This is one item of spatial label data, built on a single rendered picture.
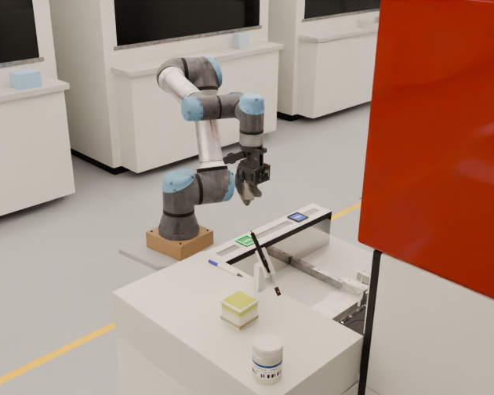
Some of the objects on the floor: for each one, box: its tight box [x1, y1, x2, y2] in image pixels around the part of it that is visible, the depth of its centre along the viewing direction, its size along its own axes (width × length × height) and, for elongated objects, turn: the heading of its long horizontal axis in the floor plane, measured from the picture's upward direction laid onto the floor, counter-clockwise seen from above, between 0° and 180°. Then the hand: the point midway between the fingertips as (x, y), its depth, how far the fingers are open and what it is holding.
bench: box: [49, 0, 284, 175], centre depth 542 cm, size 108×180×200 cm, turn 133°
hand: (245, 201), depth 201 cm, fingers closed
